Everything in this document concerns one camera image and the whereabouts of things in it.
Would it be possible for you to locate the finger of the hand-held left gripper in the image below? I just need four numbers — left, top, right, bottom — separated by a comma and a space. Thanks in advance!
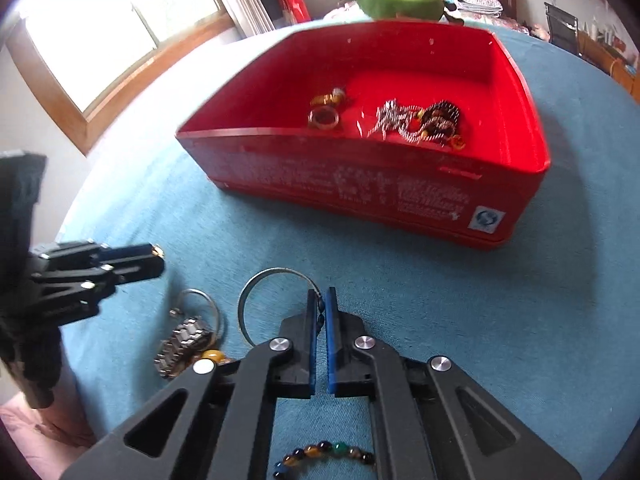
29, 266, 127, 325
30, 241, 166, 283

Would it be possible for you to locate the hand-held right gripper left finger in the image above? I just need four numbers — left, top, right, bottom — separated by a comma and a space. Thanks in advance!
60, 287, 317, 480

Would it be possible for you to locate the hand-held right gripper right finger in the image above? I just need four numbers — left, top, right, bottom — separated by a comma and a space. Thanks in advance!
325, 286, 583, 480

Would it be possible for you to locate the wide silver bangle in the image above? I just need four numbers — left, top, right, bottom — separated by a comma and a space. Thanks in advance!
237, 268, 321, 349

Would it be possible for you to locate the red plastic box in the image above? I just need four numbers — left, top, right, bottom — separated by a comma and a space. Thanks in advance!
175, 21, 552, 252

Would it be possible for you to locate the dark brown ring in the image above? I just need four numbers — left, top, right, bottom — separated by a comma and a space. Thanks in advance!
307, 106, 341, 131

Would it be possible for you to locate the silver chain necklace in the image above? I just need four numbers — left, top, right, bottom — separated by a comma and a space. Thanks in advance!
357, 99, 431, 146

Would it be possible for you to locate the black cord gold bead charm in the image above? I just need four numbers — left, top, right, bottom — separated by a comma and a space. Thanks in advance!
310, 87, 348, 109

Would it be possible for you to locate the black bead necklace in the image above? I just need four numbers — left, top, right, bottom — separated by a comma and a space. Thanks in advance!
417, 101, 467, 152

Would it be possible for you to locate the thin silver bangle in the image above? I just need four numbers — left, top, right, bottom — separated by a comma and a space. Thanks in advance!
169, 288, 222, 337

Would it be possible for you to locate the silver metal watch band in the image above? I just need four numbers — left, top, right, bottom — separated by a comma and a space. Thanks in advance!
154, 316, 216, 380

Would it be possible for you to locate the pink cloth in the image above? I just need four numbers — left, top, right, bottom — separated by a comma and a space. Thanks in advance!
0, 394, 97, 453

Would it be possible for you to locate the folded patterned bedding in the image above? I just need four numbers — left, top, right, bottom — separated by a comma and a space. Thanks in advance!
447, 0, 505, 16

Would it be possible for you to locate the black office chair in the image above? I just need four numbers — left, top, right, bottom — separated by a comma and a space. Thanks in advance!
544, 2, 581, 54

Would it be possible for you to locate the wooden desk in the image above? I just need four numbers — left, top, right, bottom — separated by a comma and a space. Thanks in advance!
575, 30, 640, 102

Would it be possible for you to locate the multicolour bead bracelet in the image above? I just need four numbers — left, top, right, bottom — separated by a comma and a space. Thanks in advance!
272, 440, 376, 480

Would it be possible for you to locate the large wooden frame window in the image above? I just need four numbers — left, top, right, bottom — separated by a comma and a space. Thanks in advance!
5, 0, 237, 157

